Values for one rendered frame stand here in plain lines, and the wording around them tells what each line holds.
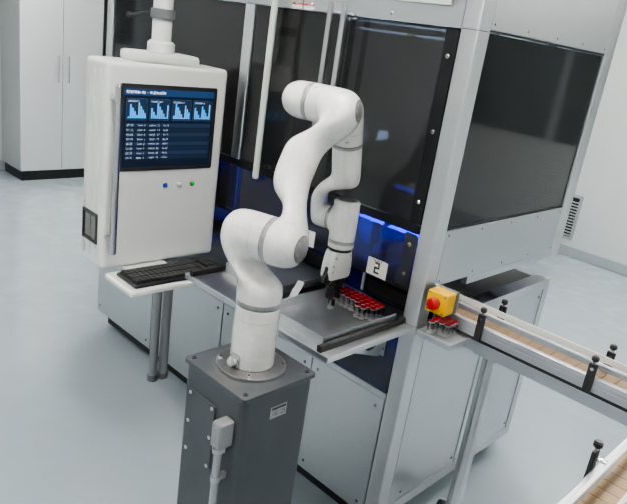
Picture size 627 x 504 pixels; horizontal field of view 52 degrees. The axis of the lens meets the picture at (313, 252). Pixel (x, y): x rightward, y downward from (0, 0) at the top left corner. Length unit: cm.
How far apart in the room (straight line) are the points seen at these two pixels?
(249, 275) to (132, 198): 92
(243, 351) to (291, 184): 45
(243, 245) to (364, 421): 100
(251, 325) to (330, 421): 92
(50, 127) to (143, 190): 437
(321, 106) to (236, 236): 40
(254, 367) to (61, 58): 534
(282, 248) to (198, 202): 110
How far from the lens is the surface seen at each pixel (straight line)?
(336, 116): 164
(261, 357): 170
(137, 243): 252
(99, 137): 238
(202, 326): 298
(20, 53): 660
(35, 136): 675
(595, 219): 672
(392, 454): 237
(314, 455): 262
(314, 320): 203
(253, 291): 162
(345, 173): 191
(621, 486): 157
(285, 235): 155
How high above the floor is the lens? 173
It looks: 19 degrees down
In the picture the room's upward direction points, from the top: 8 degrees clockwise
